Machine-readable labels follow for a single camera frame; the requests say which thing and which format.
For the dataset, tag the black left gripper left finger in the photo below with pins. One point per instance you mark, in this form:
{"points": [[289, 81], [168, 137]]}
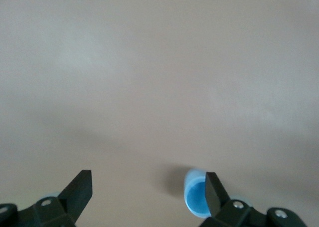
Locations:
{"points": [[74, 197]]}

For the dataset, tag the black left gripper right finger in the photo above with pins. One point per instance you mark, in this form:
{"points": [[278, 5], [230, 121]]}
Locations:
{"points": [[216, 197]]}

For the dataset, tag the light blue cup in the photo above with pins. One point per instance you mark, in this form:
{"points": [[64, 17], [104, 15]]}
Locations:
{"points": [[195, 197]]}

